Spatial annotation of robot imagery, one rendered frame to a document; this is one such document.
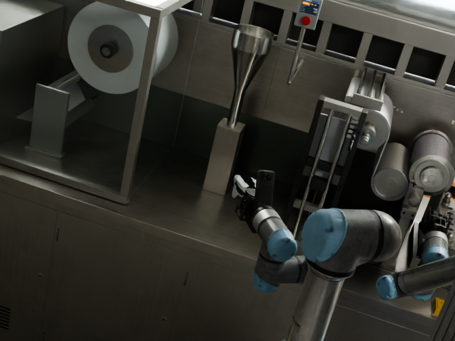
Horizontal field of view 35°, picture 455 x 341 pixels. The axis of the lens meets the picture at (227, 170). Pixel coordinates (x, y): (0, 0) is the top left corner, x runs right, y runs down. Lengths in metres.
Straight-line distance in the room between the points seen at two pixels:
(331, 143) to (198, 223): 0.54
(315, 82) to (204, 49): 0.45
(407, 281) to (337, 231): 0.68
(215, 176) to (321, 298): 1.14
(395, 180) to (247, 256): 0.57
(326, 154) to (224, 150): 0.43
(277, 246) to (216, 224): 0.71
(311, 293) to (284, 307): 0.85
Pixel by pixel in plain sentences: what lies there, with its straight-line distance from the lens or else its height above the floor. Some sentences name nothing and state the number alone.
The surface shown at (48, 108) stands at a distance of 2.53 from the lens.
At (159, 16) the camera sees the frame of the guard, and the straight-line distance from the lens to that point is 2.27.
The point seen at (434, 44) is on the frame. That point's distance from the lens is 2.72.
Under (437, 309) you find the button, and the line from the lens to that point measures 2.45.
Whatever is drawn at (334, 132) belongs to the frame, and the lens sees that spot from 2.38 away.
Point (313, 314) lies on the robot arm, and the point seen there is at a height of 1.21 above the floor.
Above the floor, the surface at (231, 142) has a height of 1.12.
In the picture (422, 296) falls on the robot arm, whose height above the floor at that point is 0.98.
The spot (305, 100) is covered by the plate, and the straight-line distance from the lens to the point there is 2.81.
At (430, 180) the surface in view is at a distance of 2.51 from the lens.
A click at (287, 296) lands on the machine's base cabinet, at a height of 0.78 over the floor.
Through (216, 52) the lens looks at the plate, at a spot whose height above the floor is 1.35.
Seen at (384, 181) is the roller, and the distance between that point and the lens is 2.53.
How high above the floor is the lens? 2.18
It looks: 26 degrees down
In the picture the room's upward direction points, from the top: 14 degrees clockwise
